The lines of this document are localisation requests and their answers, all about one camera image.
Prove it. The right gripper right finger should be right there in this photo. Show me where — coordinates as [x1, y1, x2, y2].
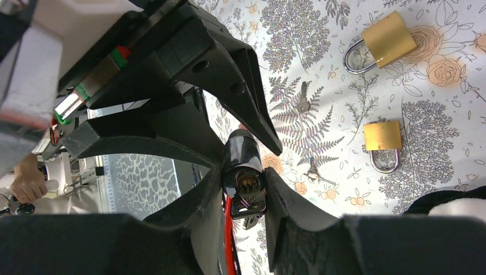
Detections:
[264, 168, 485, 274]

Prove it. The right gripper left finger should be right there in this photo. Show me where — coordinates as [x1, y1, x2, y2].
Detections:
[1, 167, 222, 274]

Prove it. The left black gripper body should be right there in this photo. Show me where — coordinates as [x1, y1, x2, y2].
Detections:
[58, 1, 213, 109]

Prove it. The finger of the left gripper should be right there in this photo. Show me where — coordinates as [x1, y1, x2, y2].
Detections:
[157, 17, 283, 155]
[63, 103, 224, 167]

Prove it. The black head lock key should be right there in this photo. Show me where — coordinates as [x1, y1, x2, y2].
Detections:
[230, 191, 267, 230]

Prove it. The red cable lock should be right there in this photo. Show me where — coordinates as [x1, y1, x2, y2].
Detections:
[221, 129, 265, 274]

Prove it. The small silver key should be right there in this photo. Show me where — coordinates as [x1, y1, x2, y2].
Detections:
[296, 81, 311, 113]

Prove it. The brass padlock with shackle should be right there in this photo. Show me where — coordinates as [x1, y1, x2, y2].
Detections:
[343, 11, 417, 74]

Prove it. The silver key bunch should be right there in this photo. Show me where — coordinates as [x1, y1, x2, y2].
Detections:
[304, 157, 336, 186]

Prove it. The square brass padlock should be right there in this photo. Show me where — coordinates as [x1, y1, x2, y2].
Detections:
[363, 120, 402, 174]

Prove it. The person hand in background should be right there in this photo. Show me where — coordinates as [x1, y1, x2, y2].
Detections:
[10, 153, 48, 203]

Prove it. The floral table mat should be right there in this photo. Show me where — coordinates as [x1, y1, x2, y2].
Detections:
[190, 0, 486, 275]

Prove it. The black white striped cloth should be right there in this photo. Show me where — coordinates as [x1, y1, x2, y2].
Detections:
[404, 186, 485, 221]

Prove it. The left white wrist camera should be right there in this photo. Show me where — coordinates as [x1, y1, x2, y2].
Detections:
[1, 1, 140, 175]

